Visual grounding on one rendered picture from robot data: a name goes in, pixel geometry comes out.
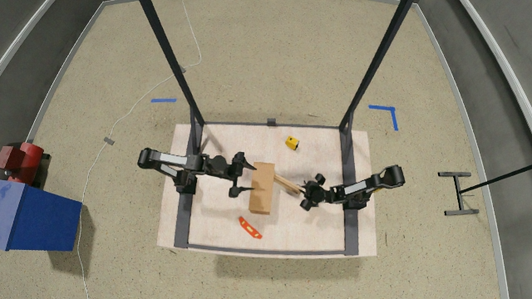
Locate orange spirit level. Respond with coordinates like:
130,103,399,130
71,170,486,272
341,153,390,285
239,217,263,239

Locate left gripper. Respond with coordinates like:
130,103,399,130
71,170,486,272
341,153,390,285
299,173,326,212

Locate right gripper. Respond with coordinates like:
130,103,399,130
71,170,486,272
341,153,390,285
219,151,257,199

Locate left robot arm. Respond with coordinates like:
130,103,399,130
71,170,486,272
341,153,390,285
304,164,406,204

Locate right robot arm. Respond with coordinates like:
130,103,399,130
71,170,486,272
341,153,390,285
137,147,244,189

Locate brown wooden cabinet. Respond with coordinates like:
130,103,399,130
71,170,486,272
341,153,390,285
249,162,303,215

